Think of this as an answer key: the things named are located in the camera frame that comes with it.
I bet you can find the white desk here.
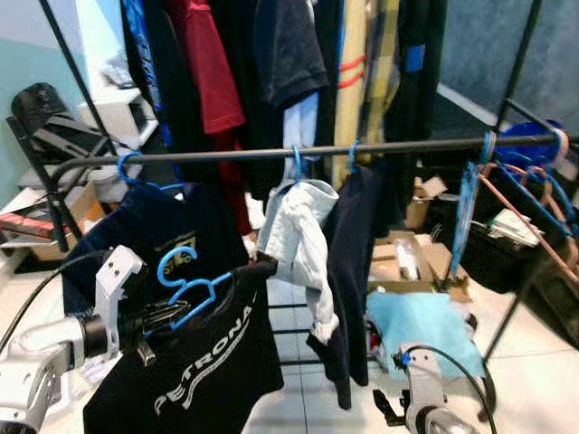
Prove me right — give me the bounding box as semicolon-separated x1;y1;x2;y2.
77;54;159;150

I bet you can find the dark navy t-shirt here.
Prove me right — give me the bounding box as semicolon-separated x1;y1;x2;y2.
253;0;328;114

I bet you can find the pale grey garment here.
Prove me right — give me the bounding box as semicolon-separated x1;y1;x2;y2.
256;178;340;344

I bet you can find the black Petronas t-shirt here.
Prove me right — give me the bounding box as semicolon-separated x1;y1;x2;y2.
83;258;286;434

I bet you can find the open cardboard box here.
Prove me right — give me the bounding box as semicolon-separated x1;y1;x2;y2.
366;231;471;304

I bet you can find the small cardboard box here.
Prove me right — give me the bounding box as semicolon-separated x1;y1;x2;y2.
404;176;449;231

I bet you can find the dark navy garment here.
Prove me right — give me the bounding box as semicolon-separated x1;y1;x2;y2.
308;165;392;410

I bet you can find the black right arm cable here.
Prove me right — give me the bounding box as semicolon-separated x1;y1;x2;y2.
394;344;498;434

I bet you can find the yellow plaid shirt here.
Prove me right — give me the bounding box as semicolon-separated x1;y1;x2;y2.
362;0;402;146

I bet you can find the black garment blue tag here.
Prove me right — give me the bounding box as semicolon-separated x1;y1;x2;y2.
389;0;449;164

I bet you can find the black metal clothes rack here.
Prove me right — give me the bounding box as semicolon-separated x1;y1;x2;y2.
5;0;579;424

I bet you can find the black bag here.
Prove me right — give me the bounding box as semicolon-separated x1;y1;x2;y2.
425;194;548;295

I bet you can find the light blue cloth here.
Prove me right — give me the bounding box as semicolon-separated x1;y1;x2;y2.
366;291;485;376

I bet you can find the light blue shirt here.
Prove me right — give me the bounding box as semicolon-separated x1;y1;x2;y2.
282;90;319;150

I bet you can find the red t-shirt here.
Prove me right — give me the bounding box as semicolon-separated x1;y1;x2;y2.
167;0;252;238

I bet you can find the light grey right wrist camera mount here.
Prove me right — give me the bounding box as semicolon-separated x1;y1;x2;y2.
401;344;449;412

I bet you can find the mustard yellow garment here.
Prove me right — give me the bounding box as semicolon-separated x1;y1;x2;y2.
333;0;372;186

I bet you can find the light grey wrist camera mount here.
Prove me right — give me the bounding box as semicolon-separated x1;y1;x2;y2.
95;246;146;358
401;344;449;412

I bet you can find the light grey left wrist camera mount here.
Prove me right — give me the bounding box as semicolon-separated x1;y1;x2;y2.
95;246;146;358

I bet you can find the pink plastic hanger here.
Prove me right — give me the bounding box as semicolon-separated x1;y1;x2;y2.
475;131;579;281

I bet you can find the black backpack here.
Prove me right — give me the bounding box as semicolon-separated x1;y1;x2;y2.
11;83;109;164

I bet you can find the blue plastic hanger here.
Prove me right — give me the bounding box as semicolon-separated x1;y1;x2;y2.
289;145;307;182
346;140;363;175
157;246;241;332
118;151;186;193
493;122;579;238
450;131;498;277

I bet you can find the black blue-trimmed garment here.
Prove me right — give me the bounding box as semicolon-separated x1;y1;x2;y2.
120;0;195;182

